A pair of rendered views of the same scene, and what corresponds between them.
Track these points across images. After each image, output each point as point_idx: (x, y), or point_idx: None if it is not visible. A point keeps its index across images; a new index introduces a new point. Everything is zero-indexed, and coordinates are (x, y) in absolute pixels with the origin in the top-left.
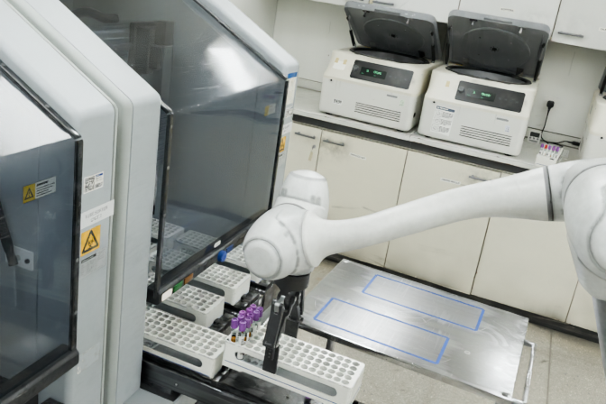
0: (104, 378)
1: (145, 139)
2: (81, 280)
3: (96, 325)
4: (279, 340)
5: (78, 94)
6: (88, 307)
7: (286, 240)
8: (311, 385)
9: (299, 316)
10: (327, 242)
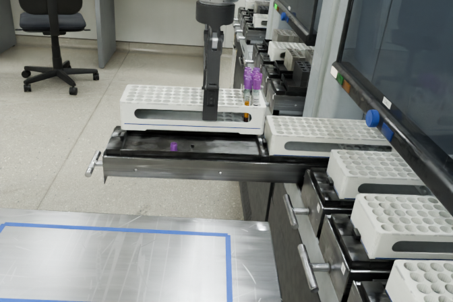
0: (317, 96)
1: None
2: None
3: (322, 41)
4: (205, 64)
5: None
6: (323, 17)
7: None
8: (168, 116)
9: (205, 82)
10: None
